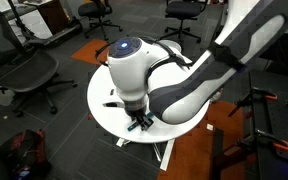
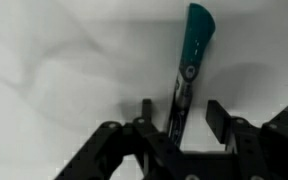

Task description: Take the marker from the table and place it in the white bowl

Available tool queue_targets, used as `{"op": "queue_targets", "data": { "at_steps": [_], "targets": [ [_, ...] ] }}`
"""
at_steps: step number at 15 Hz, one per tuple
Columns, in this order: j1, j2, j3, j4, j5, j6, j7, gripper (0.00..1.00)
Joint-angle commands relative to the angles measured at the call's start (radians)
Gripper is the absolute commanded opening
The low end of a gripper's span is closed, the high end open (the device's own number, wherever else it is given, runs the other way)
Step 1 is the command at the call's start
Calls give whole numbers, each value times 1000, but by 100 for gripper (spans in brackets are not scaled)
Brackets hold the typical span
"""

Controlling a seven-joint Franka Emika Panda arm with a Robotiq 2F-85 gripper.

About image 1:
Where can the small white floor tag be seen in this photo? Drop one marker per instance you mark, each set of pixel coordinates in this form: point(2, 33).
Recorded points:
point(210, 127)

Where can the teal black marker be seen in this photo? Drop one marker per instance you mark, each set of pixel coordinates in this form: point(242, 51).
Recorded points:
point(130, 127)

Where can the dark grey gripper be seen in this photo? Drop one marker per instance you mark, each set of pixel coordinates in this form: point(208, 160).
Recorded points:
point(134, 106)

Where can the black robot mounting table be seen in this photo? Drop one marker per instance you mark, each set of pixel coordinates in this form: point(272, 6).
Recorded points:
point(277, 120)

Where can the black mesh office chair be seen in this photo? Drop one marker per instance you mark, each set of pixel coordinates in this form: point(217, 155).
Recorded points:
point(27, 71)

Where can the metal table base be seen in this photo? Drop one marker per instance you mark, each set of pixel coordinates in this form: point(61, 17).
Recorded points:
point(167, 156)

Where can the red black backpack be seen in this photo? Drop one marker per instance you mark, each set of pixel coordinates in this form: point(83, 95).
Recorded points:
point(27, 153)

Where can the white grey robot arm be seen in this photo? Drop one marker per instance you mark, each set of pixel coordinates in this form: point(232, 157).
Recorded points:
point(197, 86)

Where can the black swivel office chair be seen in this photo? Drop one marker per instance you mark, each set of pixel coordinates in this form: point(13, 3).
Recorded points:
point(94, 9)
point(182, 8)

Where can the brown wooden cabinet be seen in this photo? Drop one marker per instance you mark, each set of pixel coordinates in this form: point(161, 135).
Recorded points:
point(54, 15)

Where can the white plastic bag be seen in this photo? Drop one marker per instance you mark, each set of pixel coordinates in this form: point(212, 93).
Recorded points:
point(217, 96)

